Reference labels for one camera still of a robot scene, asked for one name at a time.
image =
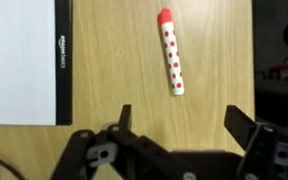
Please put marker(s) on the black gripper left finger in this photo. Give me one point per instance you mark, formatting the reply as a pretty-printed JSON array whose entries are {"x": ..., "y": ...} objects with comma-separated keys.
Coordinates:
[{"x": 134, "y": 146}]

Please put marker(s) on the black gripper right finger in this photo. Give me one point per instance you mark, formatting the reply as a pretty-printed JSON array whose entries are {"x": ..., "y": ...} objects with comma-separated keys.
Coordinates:
[{"x": 267, "y": 150}]

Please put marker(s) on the white red-dotted marker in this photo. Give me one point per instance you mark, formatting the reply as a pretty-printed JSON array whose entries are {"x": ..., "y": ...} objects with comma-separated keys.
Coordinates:
[{"x": 172, "y": 53}]

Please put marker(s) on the white notepad black binding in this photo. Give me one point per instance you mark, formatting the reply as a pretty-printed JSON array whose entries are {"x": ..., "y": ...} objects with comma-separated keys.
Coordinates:
[{"x": 24, "y": 63}]

